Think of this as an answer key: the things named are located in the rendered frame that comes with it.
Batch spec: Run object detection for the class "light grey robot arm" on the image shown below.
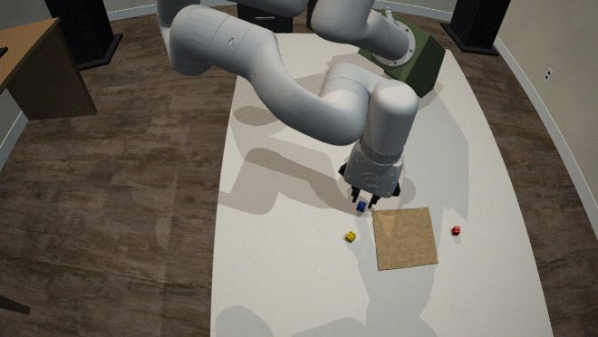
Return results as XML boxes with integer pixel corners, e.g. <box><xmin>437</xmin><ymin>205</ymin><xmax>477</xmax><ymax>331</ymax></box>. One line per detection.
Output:
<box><xmin>157</xmin><ymin>0</ymin><xmax>419</xmax><ymax>165</ymax></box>

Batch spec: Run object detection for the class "yellow die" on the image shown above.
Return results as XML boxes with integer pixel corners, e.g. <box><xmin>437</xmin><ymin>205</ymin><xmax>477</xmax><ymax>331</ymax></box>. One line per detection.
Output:
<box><xmin>345</xmin><ymin>231</ymin><xmax>356</xmax><ymax>243</ymax></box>

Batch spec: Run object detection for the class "blue die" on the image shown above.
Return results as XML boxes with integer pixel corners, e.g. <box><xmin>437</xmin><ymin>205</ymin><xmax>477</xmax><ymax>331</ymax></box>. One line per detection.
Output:
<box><xmin>356</xmin><ymin>201</ymin><xmax>366</xmax><ymax>212</ymax></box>

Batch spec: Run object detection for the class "brown square mat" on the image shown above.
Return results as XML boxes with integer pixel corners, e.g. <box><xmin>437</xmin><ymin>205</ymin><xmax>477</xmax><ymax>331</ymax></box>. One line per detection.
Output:
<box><xmin>372</xmin><ymin>207</ymin><xmax>439</xmax><ymax>271</ymax></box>

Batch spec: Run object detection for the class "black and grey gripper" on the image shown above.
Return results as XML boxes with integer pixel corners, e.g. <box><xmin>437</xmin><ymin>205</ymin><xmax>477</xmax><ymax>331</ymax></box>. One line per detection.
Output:
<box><xmin>338</xmin><ymin>139</ymin><xmax>404</xmax><ymax>209</ymax></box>

